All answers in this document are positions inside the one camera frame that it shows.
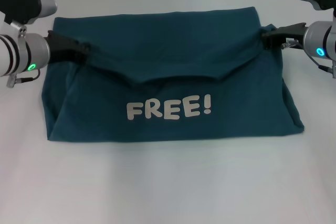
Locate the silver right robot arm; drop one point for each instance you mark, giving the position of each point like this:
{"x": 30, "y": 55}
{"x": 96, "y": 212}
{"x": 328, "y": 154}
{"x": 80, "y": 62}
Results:
{"x": 315, "y": 37}

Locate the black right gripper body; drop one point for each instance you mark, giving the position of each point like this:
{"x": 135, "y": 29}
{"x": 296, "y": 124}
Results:
{"x": 288, "y": 35}

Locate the teal blue t-shirt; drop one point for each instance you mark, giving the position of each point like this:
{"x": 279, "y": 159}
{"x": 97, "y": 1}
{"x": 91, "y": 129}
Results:
{"x": 170, "y": 77}

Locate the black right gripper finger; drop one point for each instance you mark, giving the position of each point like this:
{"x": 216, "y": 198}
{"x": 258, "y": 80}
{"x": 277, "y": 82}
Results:
{"x": 268, "y": 41}

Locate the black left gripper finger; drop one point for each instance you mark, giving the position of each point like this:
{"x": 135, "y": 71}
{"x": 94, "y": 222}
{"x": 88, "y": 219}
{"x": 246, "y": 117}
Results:
{"x": 84, "y": 52}

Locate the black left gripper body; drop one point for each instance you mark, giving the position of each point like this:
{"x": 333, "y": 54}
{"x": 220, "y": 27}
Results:
{"x": 61, "y": 49}

